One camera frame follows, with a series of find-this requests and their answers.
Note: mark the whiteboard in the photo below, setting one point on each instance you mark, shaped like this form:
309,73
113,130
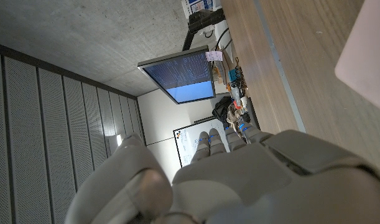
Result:
186,146

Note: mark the white canister blue label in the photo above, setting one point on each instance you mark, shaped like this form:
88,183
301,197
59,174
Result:
199,6

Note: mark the small pink pad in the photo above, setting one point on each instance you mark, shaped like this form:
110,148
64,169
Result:
367,62

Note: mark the computer monitor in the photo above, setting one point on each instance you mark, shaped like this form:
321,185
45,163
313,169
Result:
183,77

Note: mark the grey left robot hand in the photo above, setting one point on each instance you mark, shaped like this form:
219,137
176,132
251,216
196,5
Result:
239,186

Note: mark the small teal box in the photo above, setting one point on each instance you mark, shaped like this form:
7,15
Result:
233,74

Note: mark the pink sticky note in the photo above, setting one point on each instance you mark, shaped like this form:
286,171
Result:
214,56

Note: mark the pile of dark clothes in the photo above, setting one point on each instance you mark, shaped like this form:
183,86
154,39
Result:
222,109

